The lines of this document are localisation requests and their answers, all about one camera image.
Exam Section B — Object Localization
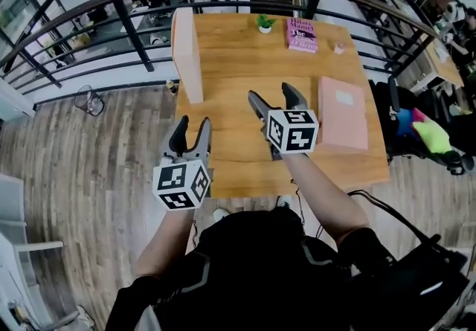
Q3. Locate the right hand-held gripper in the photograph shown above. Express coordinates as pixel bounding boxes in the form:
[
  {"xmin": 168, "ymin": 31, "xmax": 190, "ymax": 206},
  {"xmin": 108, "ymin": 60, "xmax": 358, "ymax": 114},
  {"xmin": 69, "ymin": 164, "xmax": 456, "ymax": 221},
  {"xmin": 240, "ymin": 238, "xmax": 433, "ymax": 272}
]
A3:
[{"xmin": 248, "ymin": 82, "xmax": 320, "ymax": 161}]

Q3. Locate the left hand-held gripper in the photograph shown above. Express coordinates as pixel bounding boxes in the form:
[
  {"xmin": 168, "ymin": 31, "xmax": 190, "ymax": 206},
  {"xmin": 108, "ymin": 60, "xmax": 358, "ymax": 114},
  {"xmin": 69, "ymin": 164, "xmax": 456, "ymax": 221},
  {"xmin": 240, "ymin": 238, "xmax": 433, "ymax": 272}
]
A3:
[{"xmin": 152, "ymin": 115, "xmax": 213, "ymax": 211}]

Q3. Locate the pink box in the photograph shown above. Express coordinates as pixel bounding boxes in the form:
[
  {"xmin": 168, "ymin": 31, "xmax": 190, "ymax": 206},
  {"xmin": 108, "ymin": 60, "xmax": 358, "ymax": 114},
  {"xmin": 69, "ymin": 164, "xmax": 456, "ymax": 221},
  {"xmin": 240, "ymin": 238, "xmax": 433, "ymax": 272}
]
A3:
[{"xmin": 315, "ymin": 75, "xmax": 370, "ymax": 152}]

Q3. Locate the beige box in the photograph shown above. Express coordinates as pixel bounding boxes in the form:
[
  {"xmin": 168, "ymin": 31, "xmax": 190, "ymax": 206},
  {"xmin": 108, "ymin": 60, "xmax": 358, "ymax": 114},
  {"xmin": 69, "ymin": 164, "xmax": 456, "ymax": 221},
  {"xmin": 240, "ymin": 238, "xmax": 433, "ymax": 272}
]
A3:
[{"xmin": 170, "ymin": 7, "xmax": 205, "ymax": 105}]

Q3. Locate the person's right forearm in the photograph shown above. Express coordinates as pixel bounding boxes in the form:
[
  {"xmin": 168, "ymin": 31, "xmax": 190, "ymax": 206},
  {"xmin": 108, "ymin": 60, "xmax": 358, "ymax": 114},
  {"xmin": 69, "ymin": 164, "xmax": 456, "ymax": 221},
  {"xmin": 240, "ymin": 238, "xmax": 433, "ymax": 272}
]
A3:
[{"xmin": 282, "ymin": 152, "xmax": 371, "ymax": 247}]

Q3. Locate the person's left forearm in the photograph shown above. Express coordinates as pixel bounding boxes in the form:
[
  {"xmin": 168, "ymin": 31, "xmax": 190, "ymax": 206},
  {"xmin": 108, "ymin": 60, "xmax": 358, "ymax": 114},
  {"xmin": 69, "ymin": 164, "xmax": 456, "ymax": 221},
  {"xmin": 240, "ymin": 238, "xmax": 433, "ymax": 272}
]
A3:
[{"xmin": 135, "ymin": 208, "xmax": 196, "ymax": 278}]

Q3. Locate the pink book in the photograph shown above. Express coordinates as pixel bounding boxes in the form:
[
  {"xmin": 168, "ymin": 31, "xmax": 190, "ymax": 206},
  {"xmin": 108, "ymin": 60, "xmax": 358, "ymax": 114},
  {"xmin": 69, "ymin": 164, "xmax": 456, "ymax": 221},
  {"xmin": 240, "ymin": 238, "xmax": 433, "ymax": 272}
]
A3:
[{"xmin": 286, "ymin": 17, "xmax": 319, "ymax": 54}]

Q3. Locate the small green potted plant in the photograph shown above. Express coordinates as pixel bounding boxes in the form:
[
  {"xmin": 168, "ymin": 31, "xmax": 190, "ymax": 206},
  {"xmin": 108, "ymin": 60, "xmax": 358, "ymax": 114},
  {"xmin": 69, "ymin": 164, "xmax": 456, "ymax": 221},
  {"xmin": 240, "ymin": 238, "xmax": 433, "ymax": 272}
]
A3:
[{"xmin": 256, "ymin": 13, "xmax": 277, "ymax": 34}]

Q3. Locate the blue cushion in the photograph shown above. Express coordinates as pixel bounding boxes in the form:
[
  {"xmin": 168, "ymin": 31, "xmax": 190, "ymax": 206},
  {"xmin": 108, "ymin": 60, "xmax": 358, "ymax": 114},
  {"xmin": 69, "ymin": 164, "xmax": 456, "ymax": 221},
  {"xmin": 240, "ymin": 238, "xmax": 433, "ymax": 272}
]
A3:
[{"xmin": 396, "ymin": 108, "xmax": 416, "ymax": 139}]

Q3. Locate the person's black shirt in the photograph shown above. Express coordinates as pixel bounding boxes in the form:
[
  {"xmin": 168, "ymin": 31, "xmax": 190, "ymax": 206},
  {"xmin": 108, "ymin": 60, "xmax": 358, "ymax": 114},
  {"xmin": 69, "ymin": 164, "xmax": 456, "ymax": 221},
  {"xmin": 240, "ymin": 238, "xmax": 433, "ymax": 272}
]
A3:
[{"xmin": 106, "ymin": 208, "xmax": 395, "ymax": 331}]

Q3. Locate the yellow-green cushion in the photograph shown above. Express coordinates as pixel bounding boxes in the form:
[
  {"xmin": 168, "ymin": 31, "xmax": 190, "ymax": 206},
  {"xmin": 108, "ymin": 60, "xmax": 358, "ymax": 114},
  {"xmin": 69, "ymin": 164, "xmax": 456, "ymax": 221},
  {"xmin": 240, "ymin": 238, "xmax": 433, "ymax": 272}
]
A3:
[{"xmin": 412, "ymin": 117, "xmax": 453, "ymax": 155}]

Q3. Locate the light wooden side table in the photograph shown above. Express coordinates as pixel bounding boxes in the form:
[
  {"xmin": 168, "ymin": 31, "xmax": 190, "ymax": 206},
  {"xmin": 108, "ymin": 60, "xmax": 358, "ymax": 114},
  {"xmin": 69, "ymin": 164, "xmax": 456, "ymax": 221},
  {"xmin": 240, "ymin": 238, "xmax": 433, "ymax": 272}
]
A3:
[{"xmin": 408, "ymin": 37, "xmax": 466, "ymax": 94}]

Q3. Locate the black office chair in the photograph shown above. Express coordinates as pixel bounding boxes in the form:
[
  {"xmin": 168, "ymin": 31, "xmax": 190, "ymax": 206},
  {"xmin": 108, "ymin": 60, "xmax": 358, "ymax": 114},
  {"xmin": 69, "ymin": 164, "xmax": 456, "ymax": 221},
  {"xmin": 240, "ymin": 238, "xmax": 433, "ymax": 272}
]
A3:
[{"xmin": 370, "ymin": 78, "xmax": 475, "ymax": 176}]

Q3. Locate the white desk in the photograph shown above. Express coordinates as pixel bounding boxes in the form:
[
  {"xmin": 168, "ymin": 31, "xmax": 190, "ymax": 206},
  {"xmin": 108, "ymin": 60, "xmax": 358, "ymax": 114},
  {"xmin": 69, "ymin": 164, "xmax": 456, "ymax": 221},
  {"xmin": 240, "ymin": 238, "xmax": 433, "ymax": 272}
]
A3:
[{"xmin": 0, "ymin": 173, "xmax": 64, "ymax": 331}]

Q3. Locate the black bag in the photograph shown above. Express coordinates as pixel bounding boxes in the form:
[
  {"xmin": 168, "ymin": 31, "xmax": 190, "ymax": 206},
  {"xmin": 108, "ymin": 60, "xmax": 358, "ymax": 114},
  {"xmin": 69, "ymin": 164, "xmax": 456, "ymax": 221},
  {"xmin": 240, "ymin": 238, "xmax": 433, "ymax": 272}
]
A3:
[{"xmin": 349, "ymin": 234, "xmax": 472, "ymax": 331}]

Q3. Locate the thin black cable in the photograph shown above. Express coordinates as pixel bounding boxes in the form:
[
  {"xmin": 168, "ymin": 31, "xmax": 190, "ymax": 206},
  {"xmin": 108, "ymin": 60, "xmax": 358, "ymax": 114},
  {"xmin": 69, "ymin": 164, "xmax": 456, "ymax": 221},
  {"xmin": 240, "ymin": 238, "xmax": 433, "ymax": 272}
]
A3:
[{"xmin": 289, "ymin": 179, "xmax": 324, "ymax": 240}]

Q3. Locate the black wire waste basket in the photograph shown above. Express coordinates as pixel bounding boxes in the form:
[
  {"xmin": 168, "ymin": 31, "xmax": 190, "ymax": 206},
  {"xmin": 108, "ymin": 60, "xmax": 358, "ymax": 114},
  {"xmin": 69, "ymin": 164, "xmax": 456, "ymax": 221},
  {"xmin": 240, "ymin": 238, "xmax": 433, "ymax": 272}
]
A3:
[{"xmin": 73, "ymin": 84, "xmax": 105, "ymax": 118}]

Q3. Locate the thick black cable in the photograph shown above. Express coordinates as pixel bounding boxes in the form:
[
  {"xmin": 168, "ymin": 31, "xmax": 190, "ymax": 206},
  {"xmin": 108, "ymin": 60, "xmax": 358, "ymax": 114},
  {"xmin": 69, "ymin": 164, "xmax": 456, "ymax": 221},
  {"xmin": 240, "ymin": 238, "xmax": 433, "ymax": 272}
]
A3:
[{"xmin": 347, "ymin": 190, "xmax": 440, "ymax": 248}]

